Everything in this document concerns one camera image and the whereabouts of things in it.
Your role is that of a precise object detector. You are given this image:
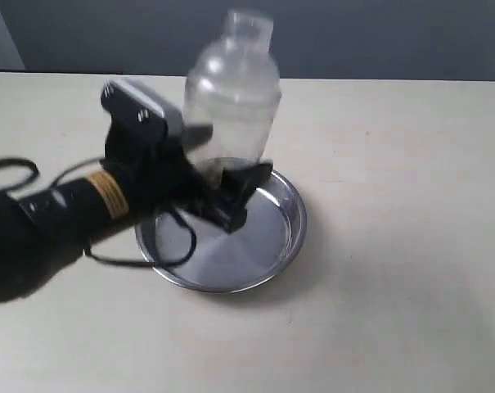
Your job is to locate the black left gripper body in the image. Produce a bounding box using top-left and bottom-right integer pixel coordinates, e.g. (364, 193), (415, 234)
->
(105, 122), (227, 232)

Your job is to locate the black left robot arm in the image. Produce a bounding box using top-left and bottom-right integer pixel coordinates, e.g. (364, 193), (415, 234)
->
(0, 122), (272, 303)

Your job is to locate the black camera cable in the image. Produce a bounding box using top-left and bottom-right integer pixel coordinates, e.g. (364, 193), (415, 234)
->
(0, 156), (198, 269)

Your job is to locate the round stainless steel plate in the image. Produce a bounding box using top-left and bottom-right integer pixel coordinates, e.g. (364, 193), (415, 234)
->
(154, 171), (308, 294)

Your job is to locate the clear plastic shaker bottle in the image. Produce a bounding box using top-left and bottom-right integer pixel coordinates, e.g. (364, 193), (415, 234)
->
(183, 10), (281, 169)

